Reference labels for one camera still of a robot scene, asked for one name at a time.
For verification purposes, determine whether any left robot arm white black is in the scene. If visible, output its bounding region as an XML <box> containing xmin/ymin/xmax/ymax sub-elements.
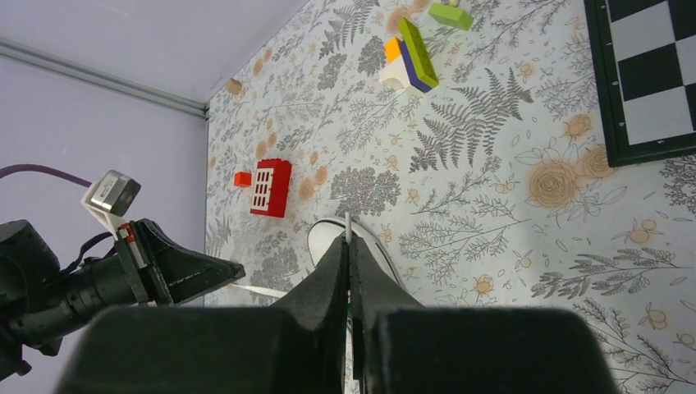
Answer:
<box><xmin>1</xmin><ymin>218</ymin><xmax>245</xmax><ymax>378</ymax></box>

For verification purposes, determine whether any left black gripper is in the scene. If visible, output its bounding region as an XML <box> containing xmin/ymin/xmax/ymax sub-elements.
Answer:
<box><xmin>11</xmin><ymin>218</ymin><xmax>245</xmax><ymax>348</ymax></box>

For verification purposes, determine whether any small red cube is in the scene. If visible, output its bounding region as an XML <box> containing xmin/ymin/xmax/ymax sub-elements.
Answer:
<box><xmin>233</xmin><ymin>172</ymin><xmax>253</xmax><ymax>188</ymax></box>

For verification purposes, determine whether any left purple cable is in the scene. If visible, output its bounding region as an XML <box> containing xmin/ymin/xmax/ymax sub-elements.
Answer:
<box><xmin>0</xmin><ymin>163</ymin><xmax>94</xmax><ymax>190</ymax></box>

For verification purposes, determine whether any black white checkerboard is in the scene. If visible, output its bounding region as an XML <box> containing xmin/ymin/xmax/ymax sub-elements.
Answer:
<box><xmin>584</xmin><ymin>0</ymin><xmax>695</xmax><ymax>167</ymax></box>

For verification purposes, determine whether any left aluminium corner post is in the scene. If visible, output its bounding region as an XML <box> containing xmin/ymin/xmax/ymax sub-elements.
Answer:
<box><xmin>1</xmin><ymin>38</ymin><xmax>209</xmax><ymax>119</ymax></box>

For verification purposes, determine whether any red white brick block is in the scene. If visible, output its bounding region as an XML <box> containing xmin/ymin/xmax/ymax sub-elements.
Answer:
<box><xmin>250</xmin><ymin>158</ymin><xmax>292</xmax><ymax>218</ymax></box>

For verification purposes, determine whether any floral patterned table mat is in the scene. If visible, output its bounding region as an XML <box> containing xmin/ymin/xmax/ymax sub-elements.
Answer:
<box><xmin>206</xmin><ymin>1</ymin><xmax>695</xmax><ymax>393</ymax></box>

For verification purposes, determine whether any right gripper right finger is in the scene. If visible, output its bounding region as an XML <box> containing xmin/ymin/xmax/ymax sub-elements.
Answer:
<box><xmin>347</xmin><ymin>237</ymin><xmax>617</xmax><ymax>393</ymax></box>

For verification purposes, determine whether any green white sneaker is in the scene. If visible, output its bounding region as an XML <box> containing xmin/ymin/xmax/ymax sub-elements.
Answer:
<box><xmin>307</xmin><ymin>218</ymin><xmax>405</xmax><ymax>290</ymax></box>

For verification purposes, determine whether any white shoelace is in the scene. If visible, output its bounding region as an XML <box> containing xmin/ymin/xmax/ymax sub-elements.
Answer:
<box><xmin>231</xmin><ymin>213</ymin><xmax>353</xmax><ymax>299</ymax></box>

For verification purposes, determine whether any lime green block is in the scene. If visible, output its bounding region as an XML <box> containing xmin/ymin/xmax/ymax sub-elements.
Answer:
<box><xmin>428</xmin><ymin>0</ymin><xmax>474</xmax><ymax>30</ymax></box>

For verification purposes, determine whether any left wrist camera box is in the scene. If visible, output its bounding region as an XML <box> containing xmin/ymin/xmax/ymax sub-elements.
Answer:
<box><xmin>80</xmin><ymin>170</ymin><xmax>141</xmax><ymax>239</ymax></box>

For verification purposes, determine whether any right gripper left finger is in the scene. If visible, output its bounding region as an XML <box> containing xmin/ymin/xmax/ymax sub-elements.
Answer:
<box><xmin>57</xmin><ymin>236</ymin><xmax>348</xmax><ymax>393</ymax></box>

